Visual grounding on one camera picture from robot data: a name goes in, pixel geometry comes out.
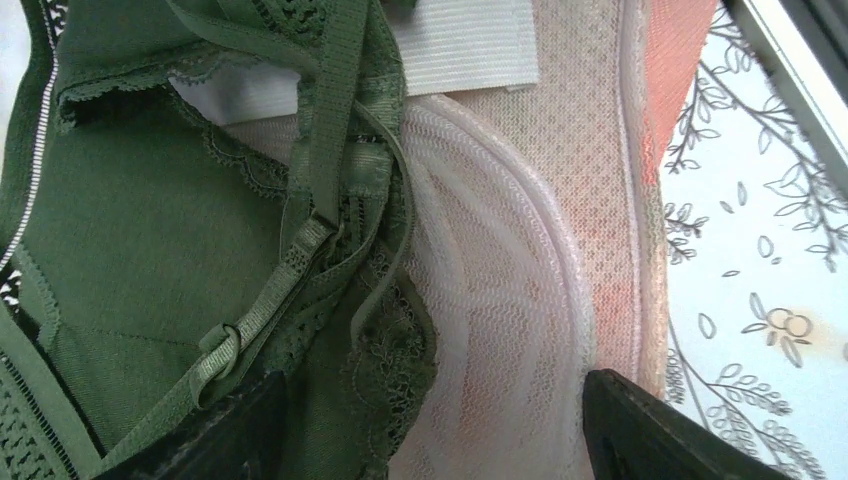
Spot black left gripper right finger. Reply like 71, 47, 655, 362
582, 369, 787, 480

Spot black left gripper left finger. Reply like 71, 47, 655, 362
98, 372, 287, 480

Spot green lace bra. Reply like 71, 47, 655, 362
0, 0, 440, 480

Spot pink floral mesh laundry bag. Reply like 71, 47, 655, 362
168, 0, 720, 480

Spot floral patterned tablecloth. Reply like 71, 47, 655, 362
660, 6, 847, 479

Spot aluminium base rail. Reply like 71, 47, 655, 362
723, 0, 847, 194

